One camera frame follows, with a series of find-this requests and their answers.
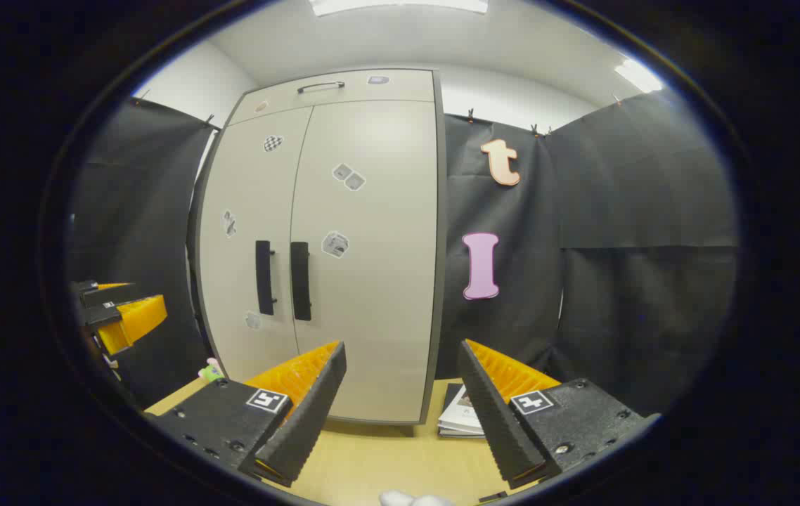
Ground grey double-door shoe cabinet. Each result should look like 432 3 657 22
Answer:
189 68 449 427

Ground grey shoe cabinet door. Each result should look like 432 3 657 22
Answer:
198 105 314 384
290 98 439 424

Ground grey cabinet drawer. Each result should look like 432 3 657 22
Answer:
228 69 436 127

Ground black door handle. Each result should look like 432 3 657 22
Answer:
290 241 313 322
255 240 278 316

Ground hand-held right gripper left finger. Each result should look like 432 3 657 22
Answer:
143 341 348 489

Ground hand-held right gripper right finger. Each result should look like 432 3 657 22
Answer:
458 339 661 491

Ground black backdrop cloth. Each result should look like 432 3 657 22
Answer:
435 91 738 417
66 97 221 408

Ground portrait cover booklet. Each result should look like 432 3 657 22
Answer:
437 383 489 439

